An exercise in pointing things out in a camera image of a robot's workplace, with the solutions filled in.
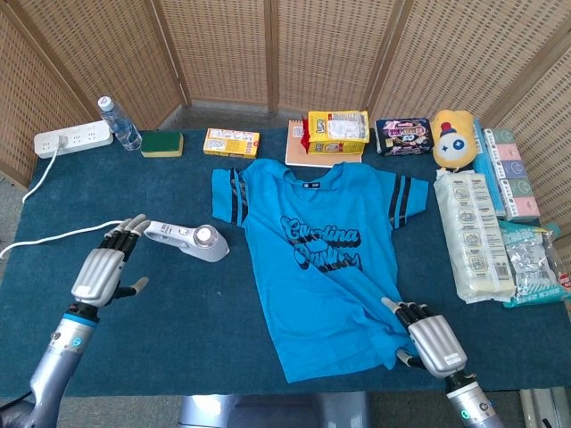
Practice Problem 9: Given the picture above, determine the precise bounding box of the yellow orange small box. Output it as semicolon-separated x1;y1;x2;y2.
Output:
203;128;261;160

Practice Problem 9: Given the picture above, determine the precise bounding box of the grey robot torso base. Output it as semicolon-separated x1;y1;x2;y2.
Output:
178;391;371;428

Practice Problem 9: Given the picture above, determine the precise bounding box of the long light blue box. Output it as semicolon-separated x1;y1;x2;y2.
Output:
471;118;508;213

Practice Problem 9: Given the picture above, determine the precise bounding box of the dark teal table cloth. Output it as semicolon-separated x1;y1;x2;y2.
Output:
0;128;571;398

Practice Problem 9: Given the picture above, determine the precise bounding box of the wicker folding screen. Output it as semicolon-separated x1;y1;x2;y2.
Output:
0;0;571;224

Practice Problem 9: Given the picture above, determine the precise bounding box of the white steamer power cord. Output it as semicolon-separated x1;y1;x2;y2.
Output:
0;136;124;260

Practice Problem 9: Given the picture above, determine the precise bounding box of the grey metal frame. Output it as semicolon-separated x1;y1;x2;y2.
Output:
519;386;571;428

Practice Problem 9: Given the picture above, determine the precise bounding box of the clear plastic water bottle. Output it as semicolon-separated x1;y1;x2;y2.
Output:
97;95;143;152

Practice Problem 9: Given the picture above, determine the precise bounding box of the long white wipes pack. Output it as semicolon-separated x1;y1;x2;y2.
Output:
434;172;517;305

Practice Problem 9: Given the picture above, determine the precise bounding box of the tan spiral notebook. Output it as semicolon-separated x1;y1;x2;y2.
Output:
285;119;363;169

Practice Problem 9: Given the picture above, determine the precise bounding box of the green and yellow sponge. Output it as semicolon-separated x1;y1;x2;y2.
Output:
140;130;185;159

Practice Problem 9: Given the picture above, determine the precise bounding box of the dark purple pad pack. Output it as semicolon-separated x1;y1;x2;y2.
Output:
374;117;435;157

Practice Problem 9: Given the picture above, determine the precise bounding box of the white handheld garment steamer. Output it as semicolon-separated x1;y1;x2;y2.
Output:
143;219;231;263

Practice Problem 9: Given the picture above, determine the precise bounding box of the white power strip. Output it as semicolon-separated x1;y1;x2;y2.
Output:
34;119;114;160

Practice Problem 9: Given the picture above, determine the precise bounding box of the yellow plush toy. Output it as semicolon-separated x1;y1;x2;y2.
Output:
431;110;477;173

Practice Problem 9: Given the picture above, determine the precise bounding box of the pastel tissue multipack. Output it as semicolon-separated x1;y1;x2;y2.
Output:
483;128;542;223

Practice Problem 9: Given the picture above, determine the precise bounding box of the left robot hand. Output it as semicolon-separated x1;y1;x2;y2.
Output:
70;213;152;309

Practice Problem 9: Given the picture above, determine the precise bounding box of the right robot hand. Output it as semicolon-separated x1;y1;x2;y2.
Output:
381;296;468;380

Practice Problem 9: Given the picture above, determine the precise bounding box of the green clear plastic bag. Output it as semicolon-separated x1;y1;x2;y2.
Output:
497;220;571;309

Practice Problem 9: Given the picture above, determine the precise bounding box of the yellow snack bag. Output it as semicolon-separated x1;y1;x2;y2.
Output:
301;110;371;156

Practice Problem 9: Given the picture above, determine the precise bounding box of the blue printed t-shirt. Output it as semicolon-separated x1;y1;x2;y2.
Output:
210;158;430;384

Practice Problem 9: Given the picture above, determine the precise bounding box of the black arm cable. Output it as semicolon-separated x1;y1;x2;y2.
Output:
0;391;35;414

